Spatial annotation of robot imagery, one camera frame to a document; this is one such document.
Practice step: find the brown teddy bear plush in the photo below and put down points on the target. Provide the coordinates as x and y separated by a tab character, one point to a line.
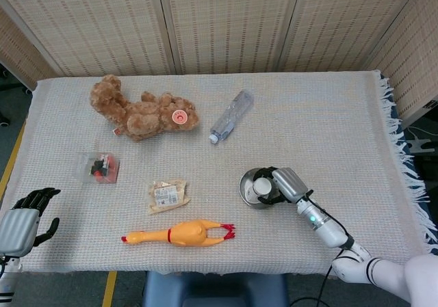
143	115

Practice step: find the clear box with red items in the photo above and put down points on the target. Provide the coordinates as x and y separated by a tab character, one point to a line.
99	168

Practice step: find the clear plastic water bottle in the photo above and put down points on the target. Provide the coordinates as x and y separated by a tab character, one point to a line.
232	115

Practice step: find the white paper cup blue print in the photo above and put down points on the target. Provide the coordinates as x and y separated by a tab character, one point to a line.
260	188

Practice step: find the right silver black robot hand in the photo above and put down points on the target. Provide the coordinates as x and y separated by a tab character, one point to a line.
291	184

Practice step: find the round metal plate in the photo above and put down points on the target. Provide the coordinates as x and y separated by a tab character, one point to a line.
245	184

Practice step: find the beige woven tablecloth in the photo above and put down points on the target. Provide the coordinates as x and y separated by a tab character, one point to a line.
308	132

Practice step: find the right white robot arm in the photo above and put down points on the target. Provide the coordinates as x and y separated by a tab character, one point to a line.
328	230

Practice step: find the black office chair base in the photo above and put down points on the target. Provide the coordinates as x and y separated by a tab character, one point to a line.
10	81

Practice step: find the woven folding screen panel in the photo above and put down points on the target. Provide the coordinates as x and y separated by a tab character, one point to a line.
410	57
232	23
96	23
349	23
20	54

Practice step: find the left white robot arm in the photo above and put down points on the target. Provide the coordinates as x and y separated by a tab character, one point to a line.
7	279

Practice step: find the dark blue table underlay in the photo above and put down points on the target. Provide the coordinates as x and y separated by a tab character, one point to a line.
407	149

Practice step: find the yellow rubber chicken toy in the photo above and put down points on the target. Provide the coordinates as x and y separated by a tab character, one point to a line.
184	233

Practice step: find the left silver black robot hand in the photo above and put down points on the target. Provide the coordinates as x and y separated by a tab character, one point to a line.
17	230

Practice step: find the clear bag of snacks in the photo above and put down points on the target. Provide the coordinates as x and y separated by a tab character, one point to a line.
167	196

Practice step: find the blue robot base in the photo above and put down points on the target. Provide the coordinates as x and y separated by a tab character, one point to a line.
212	290

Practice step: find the grey metal stand foot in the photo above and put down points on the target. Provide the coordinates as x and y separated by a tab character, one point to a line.
422	145

